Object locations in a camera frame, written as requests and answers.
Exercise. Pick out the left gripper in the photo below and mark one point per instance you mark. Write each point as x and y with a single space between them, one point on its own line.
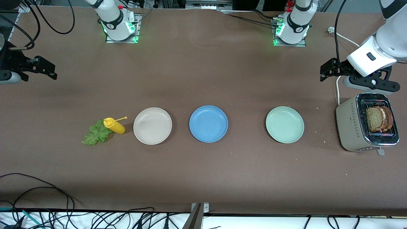
339 66

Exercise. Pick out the yellow squeeze bottle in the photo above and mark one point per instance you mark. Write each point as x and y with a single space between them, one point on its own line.
116 126

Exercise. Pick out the green plate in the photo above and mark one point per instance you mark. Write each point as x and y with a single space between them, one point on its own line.
284 124

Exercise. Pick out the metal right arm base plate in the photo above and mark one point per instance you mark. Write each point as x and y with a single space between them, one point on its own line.
138 22

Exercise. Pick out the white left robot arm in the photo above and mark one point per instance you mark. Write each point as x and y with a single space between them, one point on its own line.
394 38

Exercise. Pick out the aluminium frame profile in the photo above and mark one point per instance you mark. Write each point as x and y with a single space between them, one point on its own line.
206 4

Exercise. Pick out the brown bread slice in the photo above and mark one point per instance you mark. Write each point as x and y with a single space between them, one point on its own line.
373 119
389 117

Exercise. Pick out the green lettuce leaf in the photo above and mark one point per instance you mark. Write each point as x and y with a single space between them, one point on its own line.
95 135

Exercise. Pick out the blue plate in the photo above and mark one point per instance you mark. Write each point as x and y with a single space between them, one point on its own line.
208 124

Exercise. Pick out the beige plate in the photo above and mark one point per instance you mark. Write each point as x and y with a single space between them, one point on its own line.
152 125

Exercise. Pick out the metal table edge bracket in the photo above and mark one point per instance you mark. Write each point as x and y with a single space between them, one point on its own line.
197 216

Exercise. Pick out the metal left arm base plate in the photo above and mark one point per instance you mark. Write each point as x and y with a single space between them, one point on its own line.
291 45

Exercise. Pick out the beige chrome toaster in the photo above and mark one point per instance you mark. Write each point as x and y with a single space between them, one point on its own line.
348 127

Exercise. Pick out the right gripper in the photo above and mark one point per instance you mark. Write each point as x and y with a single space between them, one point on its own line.
9 58

